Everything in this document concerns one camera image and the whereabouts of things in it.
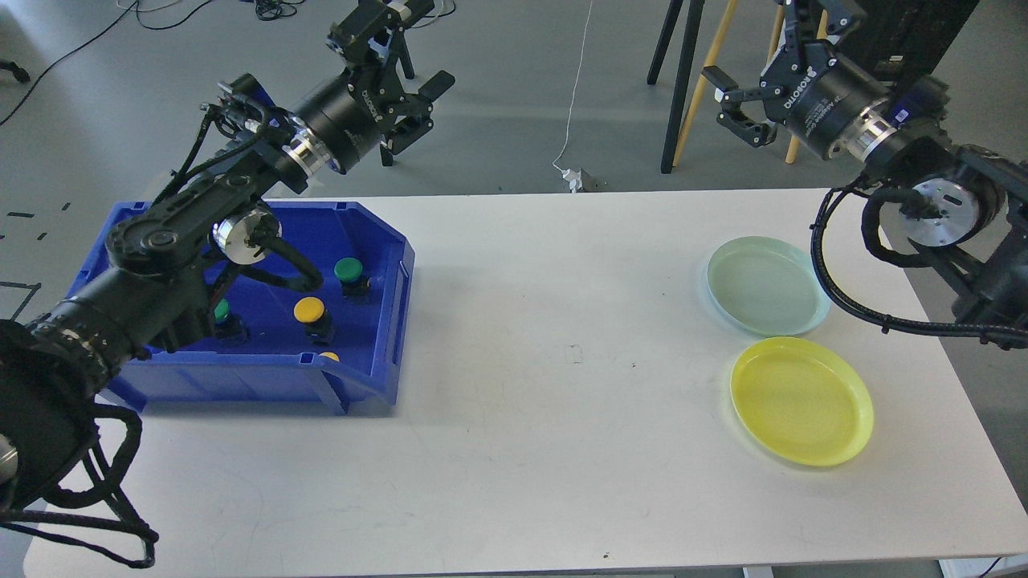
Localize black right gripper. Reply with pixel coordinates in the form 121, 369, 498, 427
701, 0, 892, 162

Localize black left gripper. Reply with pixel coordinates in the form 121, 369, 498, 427
293, 1, 455, 175

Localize yellow push button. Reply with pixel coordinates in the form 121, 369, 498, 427
292, 296, 337, 345

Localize green push button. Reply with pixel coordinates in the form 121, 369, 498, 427
333, 256, 372, 303
214, 299, 249, 345

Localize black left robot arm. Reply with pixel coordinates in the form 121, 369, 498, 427
1, 1, 455, 568

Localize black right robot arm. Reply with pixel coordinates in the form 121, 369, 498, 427
704, 1, 1027, 350

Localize light green plate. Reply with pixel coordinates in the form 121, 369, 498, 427
704, 234, 832, 337

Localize yellow plate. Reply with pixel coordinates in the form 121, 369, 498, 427
729, 336, 876, 467

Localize wooden easel legs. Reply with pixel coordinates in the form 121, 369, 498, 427
671, 0, 830, 168

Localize black tripod legs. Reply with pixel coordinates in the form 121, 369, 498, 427
646, 1, 706, 174

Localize black cabinet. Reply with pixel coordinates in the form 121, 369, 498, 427
838, 1, 979, 94

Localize blue plastic bin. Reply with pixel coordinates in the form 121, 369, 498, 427
104, 201, 414, 414

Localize black floor cables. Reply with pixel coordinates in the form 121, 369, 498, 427
0, 0, 456, 127

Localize white cable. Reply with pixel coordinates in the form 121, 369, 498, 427
552, 0, 595, 172

